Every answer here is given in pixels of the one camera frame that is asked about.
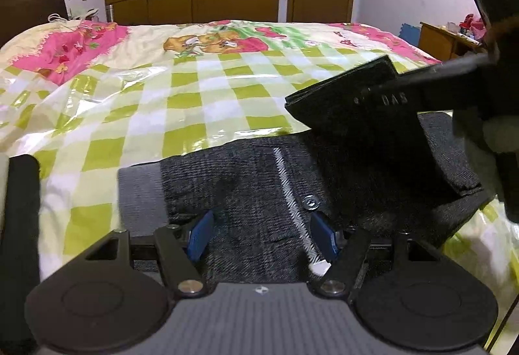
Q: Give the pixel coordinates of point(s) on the wooden side cabinet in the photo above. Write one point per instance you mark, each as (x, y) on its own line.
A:
(436, 41)

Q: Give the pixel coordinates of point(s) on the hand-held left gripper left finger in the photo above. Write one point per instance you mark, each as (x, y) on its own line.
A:
(200, 235)

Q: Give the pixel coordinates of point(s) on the black padded object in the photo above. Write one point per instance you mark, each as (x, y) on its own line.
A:
(20, 237)

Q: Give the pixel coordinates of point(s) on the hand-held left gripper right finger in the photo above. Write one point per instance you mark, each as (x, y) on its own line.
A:
(324, 237)

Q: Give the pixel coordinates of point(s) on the printed checkered bed blanket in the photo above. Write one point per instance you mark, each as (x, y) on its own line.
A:
(162, 95)

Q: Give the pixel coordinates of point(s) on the red items on cabinet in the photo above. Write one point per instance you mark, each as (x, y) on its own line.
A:
(470, 24)

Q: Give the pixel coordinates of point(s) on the white object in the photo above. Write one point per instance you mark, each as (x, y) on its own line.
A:
(85, 13)

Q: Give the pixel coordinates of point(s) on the metal bottle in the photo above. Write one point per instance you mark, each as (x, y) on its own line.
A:
(110, 13)

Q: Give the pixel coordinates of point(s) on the blue foam mat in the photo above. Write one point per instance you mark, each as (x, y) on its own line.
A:
(409, 34)

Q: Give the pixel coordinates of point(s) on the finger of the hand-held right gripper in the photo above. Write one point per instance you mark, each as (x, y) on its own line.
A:
(438, 75)

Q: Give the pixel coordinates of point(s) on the dark grey plaid pants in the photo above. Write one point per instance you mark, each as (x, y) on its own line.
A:
(251, 193)

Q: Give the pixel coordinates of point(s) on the clear plastic container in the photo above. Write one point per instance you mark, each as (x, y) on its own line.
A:
(453, 26)

